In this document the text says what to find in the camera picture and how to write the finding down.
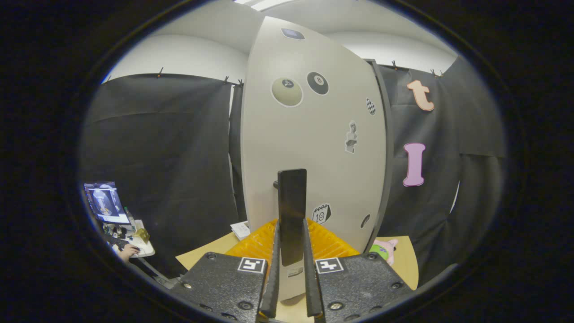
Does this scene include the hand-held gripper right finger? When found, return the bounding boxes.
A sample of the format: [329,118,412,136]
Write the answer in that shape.
[303,218,415,321]

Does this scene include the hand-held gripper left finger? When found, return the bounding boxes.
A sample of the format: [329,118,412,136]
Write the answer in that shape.
[173,218,281,321]

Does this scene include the white shoe cabinet door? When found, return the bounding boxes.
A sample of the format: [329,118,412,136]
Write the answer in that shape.
[241,17,387,301]

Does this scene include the grey shoe cabinet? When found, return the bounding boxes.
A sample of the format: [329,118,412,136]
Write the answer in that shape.
[365,58,395,240]

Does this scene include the white book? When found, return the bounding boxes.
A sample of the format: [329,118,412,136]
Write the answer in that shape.
[230,221,251,240]

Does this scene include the pink and green plush toy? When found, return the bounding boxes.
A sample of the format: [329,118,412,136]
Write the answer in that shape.
[369,239,399,266]

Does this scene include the black backdrop cloth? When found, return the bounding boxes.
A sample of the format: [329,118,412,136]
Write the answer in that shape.
[80,56,507,288]

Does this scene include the large ceiling light panel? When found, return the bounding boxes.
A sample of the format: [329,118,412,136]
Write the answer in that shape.
[233,0,292,12]

